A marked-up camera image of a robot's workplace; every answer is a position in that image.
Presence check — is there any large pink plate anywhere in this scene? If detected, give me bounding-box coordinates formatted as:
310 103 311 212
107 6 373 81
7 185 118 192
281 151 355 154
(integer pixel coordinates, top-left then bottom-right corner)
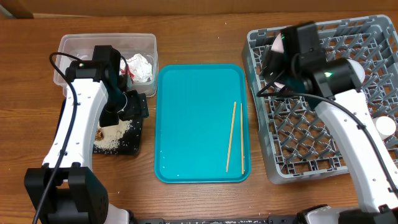
267 34 285 89

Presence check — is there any white paper napkin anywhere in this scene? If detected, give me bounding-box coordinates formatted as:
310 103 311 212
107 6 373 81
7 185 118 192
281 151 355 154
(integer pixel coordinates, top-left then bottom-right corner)
120 54 153 83

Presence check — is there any red snack wrapper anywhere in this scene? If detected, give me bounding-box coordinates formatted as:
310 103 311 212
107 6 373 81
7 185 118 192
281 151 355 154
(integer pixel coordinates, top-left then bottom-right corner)
119 67 134 83

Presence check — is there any brown food scrap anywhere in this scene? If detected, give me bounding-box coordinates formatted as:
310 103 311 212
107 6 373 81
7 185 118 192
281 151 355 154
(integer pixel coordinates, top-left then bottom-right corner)
95 128 104 141

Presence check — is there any wooden chopstick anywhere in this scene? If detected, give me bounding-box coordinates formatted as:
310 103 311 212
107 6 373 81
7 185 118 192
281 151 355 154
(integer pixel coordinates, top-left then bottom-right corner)
240 103 245 175
226 102 236 172

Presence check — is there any grey-green bowl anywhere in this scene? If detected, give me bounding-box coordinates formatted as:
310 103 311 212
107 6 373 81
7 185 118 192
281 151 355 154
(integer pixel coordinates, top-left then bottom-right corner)
348 59 366 83

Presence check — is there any white cup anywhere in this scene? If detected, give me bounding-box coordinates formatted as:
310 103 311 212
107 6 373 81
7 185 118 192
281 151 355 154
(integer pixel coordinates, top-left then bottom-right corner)
373 116 397 140

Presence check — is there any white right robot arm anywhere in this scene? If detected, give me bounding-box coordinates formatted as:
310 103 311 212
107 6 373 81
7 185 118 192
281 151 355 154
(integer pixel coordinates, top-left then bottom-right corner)
262 48 397 223

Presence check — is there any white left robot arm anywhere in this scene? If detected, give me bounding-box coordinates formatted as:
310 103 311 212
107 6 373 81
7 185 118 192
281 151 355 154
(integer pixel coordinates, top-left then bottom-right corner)
24 60 149 223

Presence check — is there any black waste tray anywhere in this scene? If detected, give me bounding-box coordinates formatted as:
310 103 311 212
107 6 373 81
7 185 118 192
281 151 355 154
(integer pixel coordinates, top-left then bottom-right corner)
57 99 146 156

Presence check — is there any grey dishwasher rack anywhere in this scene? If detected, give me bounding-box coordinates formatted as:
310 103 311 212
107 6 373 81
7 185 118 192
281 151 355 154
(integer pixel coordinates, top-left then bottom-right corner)
243 15 397 184

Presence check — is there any clear plastic waste bin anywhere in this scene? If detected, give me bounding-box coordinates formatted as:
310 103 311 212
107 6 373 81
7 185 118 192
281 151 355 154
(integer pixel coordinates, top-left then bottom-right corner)
58 33 159 97

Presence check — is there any spilled rice pile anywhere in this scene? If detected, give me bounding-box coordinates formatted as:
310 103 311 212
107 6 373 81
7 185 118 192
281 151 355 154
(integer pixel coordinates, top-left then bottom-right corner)
93 119 142 153

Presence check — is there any teal plastic tray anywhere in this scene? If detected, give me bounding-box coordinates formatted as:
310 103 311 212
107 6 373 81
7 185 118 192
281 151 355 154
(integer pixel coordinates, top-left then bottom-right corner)
154 63 251 184

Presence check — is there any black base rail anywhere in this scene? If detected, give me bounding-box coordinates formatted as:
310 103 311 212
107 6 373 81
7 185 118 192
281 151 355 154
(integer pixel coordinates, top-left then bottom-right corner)
131 215 299 224

